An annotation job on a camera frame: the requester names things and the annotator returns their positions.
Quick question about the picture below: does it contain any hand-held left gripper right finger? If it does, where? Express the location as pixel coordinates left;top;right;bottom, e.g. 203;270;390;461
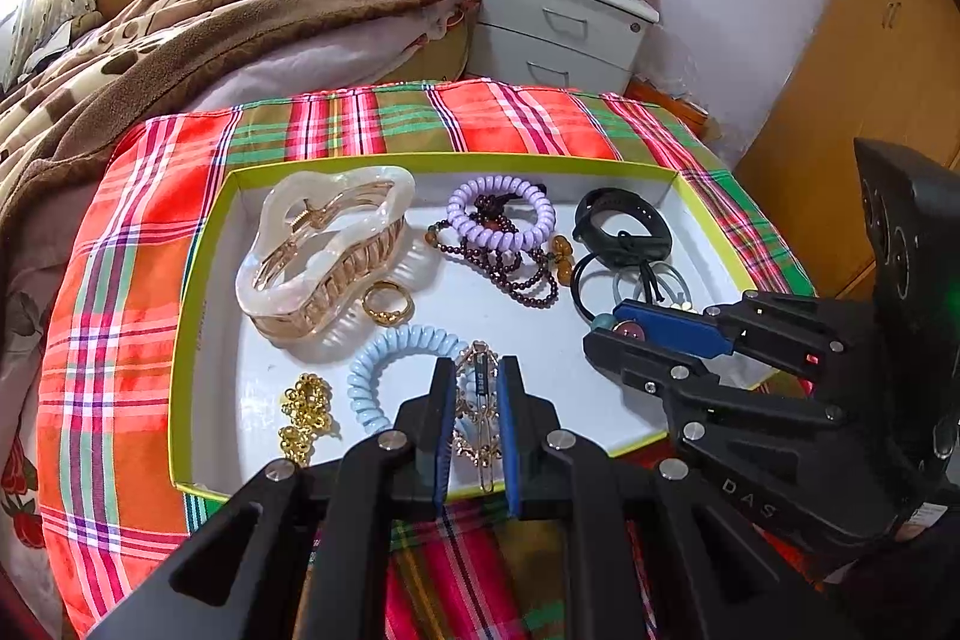
499;355;863;640

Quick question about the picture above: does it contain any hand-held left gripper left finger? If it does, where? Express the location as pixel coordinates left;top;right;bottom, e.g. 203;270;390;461
86;355;460;640

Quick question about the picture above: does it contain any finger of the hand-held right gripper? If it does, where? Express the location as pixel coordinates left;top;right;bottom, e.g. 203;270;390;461
583;328;850;429
612;290;875;380

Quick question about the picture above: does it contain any gold metal hair clip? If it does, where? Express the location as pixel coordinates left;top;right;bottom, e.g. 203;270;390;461
450;340;505;492

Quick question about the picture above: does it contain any grey hair elastic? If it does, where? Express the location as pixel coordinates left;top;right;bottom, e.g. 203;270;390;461
610;260;696;341

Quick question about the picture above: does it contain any black hair elastic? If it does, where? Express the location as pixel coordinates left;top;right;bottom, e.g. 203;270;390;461
569;233;665;335

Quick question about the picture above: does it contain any gold chain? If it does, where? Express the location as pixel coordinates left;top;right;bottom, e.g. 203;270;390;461
278;371;335;462

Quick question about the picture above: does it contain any dark red beaded bracelet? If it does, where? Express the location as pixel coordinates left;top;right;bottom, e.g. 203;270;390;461
425;190;583;311

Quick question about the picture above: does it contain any white box with green rim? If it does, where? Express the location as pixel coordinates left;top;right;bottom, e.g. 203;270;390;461
166;151;778;503

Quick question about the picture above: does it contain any black wristband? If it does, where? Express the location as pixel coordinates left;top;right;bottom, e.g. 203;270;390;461
571;187;673;271

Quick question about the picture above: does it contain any pearly hair claw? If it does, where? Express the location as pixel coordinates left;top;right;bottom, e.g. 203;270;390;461
234;163;418;350

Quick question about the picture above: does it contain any orange box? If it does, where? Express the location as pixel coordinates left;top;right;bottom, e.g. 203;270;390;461
622;76;713;143

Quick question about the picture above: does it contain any grey nightstand with drawers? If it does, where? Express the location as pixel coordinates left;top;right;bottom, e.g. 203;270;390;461
465;0;662;98

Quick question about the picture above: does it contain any red green plaid cloth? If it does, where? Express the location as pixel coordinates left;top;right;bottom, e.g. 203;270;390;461
34;80;818;640

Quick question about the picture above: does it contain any lilac bed sheet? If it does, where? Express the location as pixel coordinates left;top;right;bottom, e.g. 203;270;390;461
178;0;482;118

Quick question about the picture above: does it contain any white floral bed sheet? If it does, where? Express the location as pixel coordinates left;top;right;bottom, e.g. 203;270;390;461
0;218;100;612

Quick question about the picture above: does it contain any brown paw print blanket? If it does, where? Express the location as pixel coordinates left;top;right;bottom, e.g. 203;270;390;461
0;0;482;223

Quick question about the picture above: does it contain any blue coil hair tie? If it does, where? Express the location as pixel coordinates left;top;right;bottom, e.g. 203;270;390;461
346;323;470;440

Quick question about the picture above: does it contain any gold ring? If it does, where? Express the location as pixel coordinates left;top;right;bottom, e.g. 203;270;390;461
361;281;416;328

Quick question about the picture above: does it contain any purple coil hair tie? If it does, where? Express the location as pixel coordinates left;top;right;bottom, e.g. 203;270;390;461
445;175;557;256

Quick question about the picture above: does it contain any wooden closet with handles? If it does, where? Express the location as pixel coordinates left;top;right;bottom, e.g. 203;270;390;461
731;0;960;298

